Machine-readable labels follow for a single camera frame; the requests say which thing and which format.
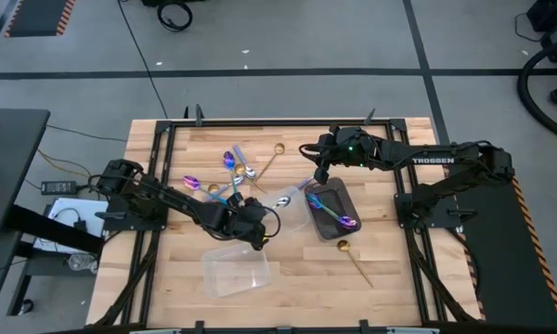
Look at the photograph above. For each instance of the black aluminium table frame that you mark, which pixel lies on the black aluminium table frame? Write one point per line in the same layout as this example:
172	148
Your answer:
278	123

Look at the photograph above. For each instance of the black power adapter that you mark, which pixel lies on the black power adapter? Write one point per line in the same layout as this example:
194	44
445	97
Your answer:
58	187

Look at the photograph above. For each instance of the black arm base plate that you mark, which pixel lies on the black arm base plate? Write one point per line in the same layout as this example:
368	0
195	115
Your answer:
459	214
116	223

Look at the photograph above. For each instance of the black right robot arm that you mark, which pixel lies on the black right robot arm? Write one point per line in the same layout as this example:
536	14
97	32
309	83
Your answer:
431	160

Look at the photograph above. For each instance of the black caster wheel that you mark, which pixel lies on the black caster wheel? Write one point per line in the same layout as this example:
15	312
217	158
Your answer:
25	307

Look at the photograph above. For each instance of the white board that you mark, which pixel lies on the white board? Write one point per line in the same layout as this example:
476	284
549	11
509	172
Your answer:
67	209

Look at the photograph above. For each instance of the black frame clamp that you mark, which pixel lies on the black frame clamp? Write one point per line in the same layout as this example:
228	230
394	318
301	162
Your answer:
198	113
369	117

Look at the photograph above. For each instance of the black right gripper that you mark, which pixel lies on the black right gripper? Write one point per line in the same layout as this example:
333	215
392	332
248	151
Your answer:
336	146

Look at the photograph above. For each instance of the clear plastic container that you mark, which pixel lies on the clear plastic container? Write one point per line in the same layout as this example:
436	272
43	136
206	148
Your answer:
297	218
234	273

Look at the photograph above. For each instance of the black desk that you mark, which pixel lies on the black desk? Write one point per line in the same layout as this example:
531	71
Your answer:
9	162

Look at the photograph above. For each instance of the small hazard-striped black mat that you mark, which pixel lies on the small hazard-striped black mat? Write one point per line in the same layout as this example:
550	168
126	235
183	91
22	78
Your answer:
37	18

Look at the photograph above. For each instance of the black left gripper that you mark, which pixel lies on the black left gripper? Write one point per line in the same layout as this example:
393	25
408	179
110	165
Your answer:
248	218

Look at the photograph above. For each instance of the large hazard-striped black mat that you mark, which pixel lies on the large hazard-striped black mat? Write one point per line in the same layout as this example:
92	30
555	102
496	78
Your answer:
506	260

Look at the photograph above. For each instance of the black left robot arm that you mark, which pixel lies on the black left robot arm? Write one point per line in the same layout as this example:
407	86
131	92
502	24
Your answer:
167	195

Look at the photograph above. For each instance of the iridescent rainbow spoon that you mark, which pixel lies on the iridescent rainbow spoon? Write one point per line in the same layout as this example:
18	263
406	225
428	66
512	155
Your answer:
229	160
191	182
348	222

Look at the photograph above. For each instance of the clear plastic bottle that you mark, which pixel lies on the clear plastic bottle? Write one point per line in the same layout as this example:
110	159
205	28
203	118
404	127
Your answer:
80	262

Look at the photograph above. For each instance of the dark grey plastic container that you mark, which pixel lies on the dark grey plastic container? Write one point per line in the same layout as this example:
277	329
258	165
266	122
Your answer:
334	232

